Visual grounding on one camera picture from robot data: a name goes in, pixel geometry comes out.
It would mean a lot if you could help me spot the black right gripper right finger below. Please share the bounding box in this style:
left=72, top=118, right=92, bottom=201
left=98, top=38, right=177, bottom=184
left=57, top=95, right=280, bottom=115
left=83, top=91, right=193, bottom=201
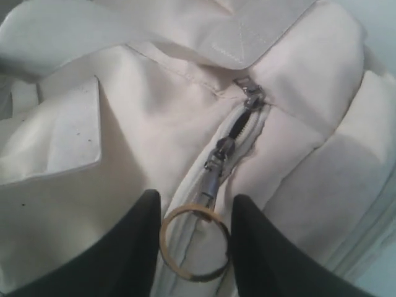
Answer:
left=231, top=194, right=368, bottom=297

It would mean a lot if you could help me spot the brass key ring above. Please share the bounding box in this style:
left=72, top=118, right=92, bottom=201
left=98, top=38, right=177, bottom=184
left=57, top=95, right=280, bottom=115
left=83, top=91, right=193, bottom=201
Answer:
left=159, top=206, right=231, bottom=275

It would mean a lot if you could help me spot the beige fabric duffel bag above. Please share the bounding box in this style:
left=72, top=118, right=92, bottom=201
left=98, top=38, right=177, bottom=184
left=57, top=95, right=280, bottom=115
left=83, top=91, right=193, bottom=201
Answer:
left=1, top=1, right=395, bottom=296

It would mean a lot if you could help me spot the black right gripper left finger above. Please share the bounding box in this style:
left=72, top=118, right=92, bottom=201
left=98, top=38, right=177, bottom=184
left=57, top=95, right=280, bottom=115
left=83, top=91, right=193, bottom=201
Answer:
left=1, top=189, right=161, bottom=296

